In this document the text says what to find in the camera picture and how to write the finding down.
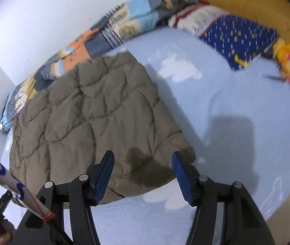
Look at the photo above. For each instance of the olive puffer hooded jacket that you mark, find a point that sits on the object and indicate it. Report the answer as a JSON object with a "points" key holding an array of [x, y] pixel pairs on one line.
{"points": [[109, 103]]}

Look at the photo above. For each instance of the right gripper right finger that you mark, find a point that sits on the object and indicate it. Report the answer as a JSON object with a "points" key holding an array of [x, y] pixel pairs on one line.
{"points": [[243, 222]]}

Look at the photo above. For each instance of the patchwork blue orange quilt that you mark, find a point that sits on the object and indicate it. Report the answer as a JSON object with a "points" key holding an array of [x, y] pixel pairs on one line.
{"points": [[122, 23]]}

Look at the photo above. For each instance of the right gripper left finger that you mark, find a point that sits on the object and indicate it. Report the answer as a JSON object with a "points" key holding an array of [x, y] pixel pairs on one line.
{"points": [[71, 203]]}

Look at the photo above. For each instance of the navy starry patterned pillow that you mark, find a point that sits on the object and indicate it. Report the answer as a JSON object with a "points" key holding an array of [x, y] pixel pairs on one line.
{"points": [[239, 40]]}

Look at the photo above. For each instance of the light blue cloud bedsheet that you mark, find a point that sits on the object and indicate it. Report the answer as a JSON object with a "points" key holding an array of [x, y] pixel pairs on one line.
{"points": [[238, 124]]}

